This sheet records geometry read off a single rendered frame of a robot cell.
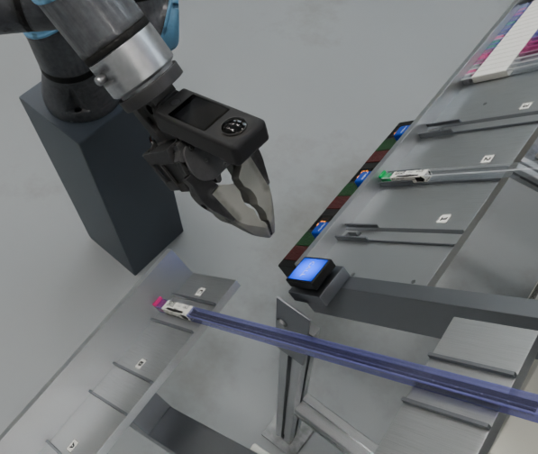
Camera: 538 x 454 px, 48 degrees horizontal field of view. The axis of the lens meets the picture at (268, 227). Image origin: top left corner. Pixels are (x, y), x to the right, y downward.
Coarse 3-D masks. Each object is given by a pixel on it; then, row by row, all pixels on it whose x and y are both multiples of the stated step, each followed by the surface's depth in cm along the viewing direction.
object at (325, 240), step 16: (512, 16) 103; (496, 32) 101; (480, 48) 98; (464, 64) 96; (448, 80) 95; (448, 96) 94; (432, 112) 92; (416, 128) 90; (400, 144) 88; (384, 160) 87; (400, 160) 88; (368, 176) 86; (368, 192) 85; (352, 208) 83; (336, 224) 82; (320, 240) 80; (336, 240) 82; (304, 256) 79; (320, 256) 80
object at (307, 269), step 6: (306, 258) 73; (300, 264) 73; (306, 264) 72; (312, 264) 71; (318, 264) 71; (324, 264) 70; (294, 270) 73; (300, 270) 72; (306, 270) 71; (312, 270) 70; (318, 270) 70; (294, 276) 72; (300, 276) 71; (306, 276) 70; (312, 276) 69
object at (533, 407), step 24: (192, 312) 69; (264, 336) 58; (288, 336) 56; (336, 360) 50; (360, 360) 48; (384, 360) 47; (408, 384) 45; (432, 384) 42; (456, 384) 41; (480, 384) 40; (504, 408) 38; (528, 408) 37
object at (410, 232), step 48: (480, 96) 90; (528, 96) 82; (432, 144) 87; (480, 144) 79; (528, 144) 74; (384, 192) 84; (432, 192) 77; (480, 192) 71; (384, 240) 75; (432, 240) 69
